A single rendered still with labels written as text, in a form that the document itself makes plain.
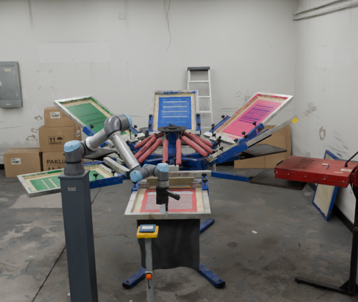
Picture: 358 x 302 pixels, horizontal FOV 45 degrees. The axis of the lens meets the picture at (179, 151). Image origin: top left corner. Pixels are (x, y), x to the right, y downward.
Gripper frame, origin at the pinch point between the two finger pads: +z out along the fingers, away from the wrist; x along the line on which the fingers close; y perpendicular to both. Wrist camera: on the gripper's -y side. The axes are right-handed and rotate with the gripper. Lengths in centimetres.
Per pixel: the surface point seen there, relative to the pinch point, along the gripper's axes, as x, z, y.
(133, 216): 1.9, 0.5, 23.2
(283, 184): -71, 3, -94
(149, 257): 21.1, 21.1, 11.5
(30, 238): -176, 98, 166
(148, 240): 21.1, 9.1, 11.8
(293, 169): -60, -12, -99
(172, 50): -471, -106, 7
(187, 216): 1.9, 0.6, -13.2
